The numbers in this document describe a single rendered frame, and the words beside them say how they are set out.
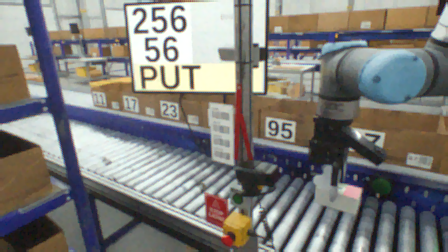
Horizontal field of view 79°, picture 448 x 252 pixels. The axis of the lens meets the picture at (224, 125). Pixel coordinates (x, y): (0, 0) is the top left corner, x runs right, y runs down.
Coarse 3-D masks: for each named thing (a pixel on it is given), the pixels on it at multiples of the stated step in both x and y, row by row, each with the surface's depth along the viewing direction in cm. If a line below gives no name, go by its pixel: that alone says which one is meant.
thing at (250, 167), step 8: (248, 160) 81; (256, 160) 80; (240, 168) 78; (248, 168) 76; (256, 168) 75; (264, 168) 74; (272, 168) 75; (240, 176) 78; (248, 176) 76; (256, 176) 74; (264, 176) 73; (272, 176) 73; (248, 184) 79; (256, 184) 76; (264, 184) 74; (272, 184) 73; (248, 192) 80; (256, 192) 79
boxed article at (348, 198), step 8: (344, 184) 70; (320, 192) 69; (328, 192) 68; (344, 192) 67; (352, 192) 67; (360, 192) 67; (320, 200) 70; (328, 200) 69; (336, 200) 68; (344, 200) 66; (352, 200) 65; (336, 208) 68; (344, 208) 67; (352, 208) 66
